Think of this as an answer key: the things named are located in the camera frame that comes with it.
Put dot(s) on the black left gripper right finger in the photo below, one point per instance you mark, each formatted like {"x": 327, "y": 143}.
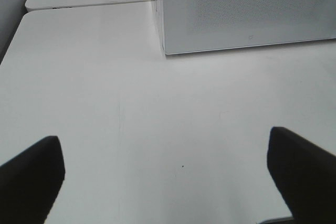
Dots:
{"x": 304, "y": 174}

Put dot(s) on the white microwave door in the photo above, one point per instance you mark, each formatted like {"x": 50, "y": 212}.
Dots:
{"x": 203, "y": 25}

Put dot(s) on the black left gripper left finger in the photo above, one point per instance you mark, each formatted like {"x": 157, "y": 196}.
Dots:
{"x": 31, "y": 181}

